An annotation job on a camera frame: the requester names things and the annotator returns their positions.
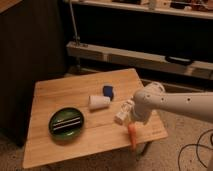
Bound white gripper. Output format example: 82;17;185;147
131;101;151;124

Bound metal pole stand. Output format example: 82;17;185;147
69;0;80;46

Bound wooden shelf with clutter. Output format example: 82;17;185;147
64;0;213;20

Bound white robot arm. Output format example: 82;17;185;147
132;82;213;123

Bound blue sponge block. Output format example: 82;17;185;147
103;86;114;100

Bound long grey case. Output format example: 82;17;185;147
66;41;213;80

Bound black chopstick pair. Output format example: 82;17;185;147
53;117;82;131

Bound green round plate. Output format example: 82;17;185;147
48;107;84;140

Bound orange pepper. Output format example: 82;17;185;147
127;123;137;150

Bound dark cabinet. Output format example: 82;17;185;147
0;0;66;146

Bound white paper cup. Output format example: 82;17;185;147
89;95;110;110

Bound white plastic bottle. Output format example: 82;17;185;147
114;100;134;126

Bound black floor cables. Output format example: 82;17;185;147
177;129;213;171

